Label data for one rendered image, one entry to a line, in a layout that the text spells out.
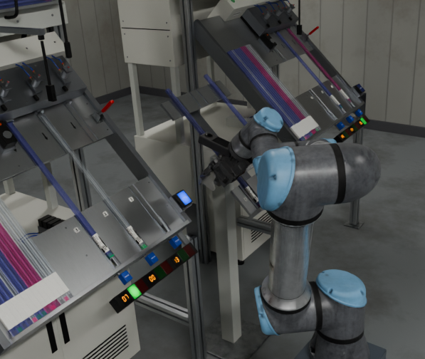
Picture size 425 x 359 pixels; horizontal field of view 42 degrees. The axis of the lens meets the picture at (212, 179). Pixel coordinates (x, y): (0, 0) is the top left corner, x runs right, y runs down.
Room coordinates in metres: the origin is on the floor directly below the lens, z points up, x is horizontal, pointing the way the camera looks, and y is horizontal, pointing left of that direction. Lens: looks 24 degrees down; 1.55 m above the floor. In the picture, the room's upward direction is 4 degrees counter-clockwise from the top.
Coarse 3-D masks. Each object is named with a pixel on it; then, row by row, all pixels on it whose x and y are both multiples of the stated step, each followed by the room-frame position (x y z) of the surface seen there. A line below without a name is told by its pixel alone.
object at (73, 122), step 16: (80, 96) 1.78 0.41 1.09; (48, 112) 1.66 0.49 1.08; (64, 112) 1.69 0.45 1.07; (80, 112) 1.72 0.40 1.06; (32, 128) 1.57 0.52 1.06; (64, 128) 1.63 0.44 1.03; (80, 128) 1.67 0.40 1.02; (96, 128) 1.70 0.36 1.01; (16, 144) 1.50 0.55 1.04; (32, 144) 1.53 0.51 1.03; (48, 144) 1.56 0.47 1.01; (80, 144) 1.62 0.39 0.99; (0, 160) 1.43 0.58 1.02; (16, 160) 1.46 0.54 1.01; (32, 160) 1.48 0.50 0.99; (48, 160) 1.51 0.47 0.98; (0, 176) 1.39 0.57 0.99
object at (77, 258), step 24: (120, 192) 1.54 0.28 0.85; (144, 192) 1.58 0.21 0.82; (96, 216) 1.43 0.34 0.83; (144, 216) 1.51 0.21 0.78; (168, 216) 1.55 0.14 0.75; (48, 240) 1.30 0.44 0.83; (72, 240) 1.33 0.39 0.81; (120, 240) 1.40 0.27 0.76; (144, 240) 1.44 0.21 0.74; (72, 264) 1.27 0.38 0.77; (96, 264) 1.30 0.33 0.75; (72, 288) 1.21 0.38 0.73
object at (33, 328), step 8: (184, 224) 1.53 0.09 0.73; (168, 232) 1.47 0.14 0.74; (176, 232) 1.51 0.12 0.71; (160, 240) 1.44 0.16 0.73; (152, 248) 1.41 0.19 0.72; (136, 256) 1.35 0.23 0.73; (120, 264) 1.31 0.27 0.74; (128, 264) 1.33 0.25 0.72; (112, 272) 1.28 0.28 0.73; (120, 272) 1.35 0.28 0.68; (104, 280) 1.25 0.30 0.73; (88, 288) 1.21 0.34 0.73; (96, 288) 1.27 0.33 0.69; (80, 296) 1.18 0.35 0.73; (64, 304) 1.15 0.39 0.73; (72, 304) 1.19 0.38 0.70; (56, 312) 1.12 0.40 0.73; (40, 320) 1.09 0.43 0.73; (48, 320) 1.12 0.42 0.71; (32, 328) 1.06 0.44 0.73; (16, 336) 1.04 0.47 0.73; (24, 336) 1.06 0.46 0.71; (16, 344) 1.07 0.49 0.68
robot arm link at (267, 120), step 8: (264, 112) 1.40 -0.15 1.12; (272, 112) 1.41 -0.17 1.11; (256, 120) 1.39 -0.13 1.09; (264, 120) 1.38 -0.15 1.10; (272, 120) 1.38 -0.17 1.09; (280, 120) 1.40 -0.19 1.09; (248, 128) 1.41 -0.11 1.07; (256, 128) 1.39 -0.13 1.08; (264, 128) 1.38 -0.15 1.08; (272, 128) 1.37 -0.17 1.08; (280, 128) 1.39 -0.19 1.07; (240, 136) 1.43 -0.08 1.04; (248, 136) 1.40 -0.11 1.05; (248, 144) 1.41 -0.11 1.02
